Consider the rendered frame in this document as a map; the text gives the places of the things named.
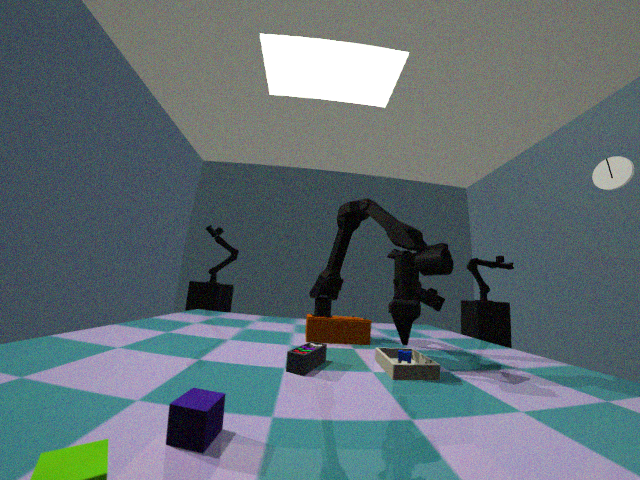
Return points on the blue fuse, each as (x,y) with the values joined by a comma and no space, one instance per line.
(404,356)

